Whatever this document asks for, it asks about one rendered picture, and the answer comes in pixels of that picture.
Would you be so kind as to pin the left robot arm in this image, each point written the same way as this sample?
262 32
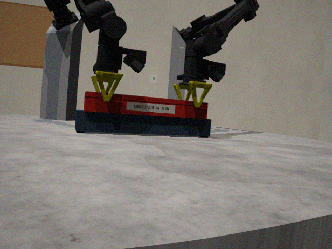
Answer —
211 33

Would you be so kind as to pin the red box with white label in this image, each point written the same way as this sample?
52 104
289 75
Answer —
143 105

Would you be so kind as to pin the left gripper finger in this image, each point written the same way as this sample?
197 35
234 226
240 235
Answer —
187 87
193 85

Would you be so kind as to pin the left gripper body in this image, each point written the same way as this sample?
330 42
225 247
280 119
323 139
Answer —
190 67

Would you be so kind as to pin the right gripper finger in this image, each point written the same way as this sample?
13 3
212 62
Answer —
110 75
109 81

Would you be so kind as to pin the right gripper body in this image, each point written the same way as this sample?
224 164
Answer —
103 58

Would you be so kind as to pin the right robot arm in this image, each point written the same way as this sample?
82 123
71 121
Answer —
99 14

